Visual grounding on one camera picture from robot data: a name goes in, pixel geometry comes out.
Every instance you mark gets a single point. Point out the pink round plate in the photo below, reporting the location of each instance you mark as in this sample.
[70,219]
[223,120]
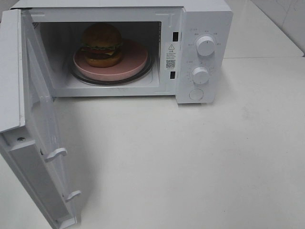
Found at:
[134,58]

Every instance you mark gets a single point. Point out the burger with lettuce and tomato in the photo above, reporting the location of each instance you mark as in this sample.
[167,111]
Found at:
[101,44]

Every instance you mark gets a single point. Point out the white microwave door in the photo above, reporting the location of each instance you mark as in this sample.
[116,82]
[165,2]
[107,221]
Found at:
[30,141]

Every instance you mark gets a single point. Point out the glass microwave turntable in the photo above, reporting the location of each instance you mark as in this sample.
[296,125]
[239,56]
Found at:
[140,75]

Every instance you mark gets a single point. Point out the round white door button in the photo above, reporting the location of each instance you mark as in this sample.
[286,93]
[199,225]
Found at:
[196,94]

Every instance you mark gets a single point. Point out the lower white microwave knob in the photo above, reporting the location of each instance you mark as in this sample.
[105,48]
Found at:
[200,75]

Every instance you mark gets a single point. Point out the white microwave knob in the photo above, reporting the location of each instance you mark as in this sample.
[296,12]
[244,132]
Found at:
[205,45]
[200,75]

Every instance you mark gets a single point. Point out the white microwave oven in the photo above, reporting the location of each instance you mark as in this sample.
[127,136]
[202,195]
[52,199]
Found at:
[167,28]

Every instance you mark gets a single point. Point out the upper white microwave knob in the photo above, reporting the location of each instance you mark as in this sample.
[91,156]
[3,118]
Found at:
[205,45]

